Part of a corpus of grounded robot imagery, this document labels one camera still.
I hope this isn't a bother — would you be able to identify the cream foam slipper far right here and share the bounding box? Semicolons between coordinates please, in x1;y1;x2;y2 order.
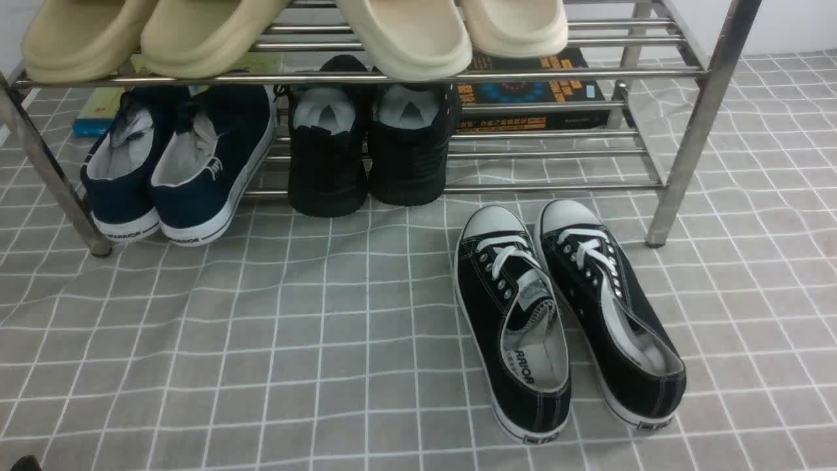
460;1;569;58

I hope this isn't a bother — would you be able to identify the stainless steel shoe rack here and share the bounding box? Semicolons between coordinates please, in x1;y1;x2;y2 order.
2;1;762;258

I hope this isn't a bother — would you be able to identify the black lace-up canvas shoe left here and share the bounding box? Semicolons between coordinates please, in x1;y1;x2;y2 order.
453;205;572;445

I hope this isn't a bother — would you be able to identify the black knit sneaker left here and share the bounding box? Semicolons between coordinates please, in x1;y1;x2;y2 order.
275;83;376;218

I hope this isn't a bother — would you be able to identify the cream foam slipper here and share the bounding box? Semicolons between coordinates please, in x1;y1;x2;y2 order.
460;1;569;58
337;1;473;82

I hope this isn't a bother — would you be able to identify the grey checkered floor cloth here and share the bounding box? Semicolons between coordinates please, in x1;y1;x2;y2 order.
1;50;836;470

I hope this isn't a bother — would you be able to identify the black lace-up canvas shoe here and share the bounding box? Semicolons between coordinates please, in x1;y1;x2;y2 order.
535;200;687;431
453;205;572;445

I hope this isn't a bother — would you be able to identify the beige foam slipper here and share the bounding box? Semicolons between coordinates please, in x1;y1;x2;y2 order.
21;1;158;84
140;1;291;79

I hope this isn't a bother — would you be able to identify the black lace-up canvas shoe right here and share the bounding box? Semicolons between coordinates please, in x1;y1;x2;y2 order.
535;200;687;431

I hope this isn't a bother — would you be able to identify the green blue book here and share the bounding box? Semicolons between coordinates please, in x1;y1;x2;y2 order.
72;52;284;137

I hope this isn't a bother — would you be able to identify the black book orange text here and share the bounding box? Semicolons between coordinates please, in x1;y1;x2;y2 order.
457;78;617;133

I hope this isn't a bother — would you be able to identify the beige foam slipper far left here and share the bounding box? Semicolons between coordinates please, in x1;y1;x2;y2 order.
21;1;158;84

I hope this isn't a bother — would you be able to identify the black knit sneaker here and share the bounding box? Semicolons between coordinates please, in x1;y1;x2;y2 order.
367;82;462;207
275;83;376;218

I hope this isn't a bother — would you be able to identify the navy canvas shoe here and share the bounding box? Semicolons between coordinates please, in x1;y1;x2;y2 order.
150;84;277;247
80;86;190;243

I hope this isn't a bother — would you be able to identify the black knit sneaker right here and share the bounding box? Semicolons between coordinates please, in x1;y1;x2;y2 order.
367;82;462;207

